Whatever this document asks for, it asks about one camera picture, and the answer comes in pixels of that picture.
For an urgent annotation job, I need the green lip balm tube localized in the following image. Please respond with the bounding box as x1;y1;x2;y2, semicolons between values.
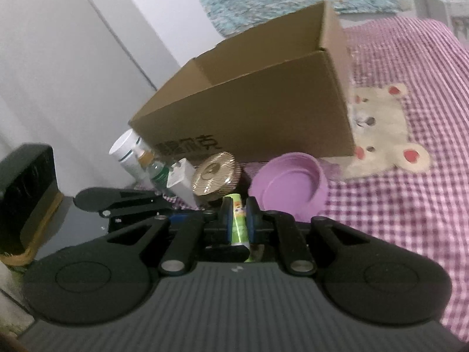
222;193;254;263

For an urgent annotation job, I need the white power adapter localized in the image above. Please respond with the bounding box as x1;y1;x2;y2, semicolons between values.
167;158;199;208

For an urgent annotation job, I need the green dropper bottle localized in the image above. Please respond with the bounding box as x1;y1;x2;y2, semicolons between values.
134;146;173;196

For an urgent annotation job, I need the gold round lid jar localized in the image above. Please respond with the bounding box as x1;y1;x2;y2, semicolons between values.
192;152;242;202

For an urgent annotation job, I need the white cylindrical bottle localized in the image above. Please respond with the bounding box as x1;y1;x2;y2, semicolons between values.
109;129;152;187

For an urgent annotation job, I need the purple plastic bowl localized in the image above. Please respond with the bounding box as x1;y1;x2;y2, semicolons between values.
249;153;329;223

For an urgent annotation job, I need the brown cardboard box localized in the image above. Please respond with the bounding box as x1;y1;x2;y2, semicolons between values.
130;2;355;162

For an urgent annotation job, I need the pink checkered bedsheet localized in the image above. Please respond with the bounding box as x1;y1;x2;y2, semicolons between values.
322;18;468;340

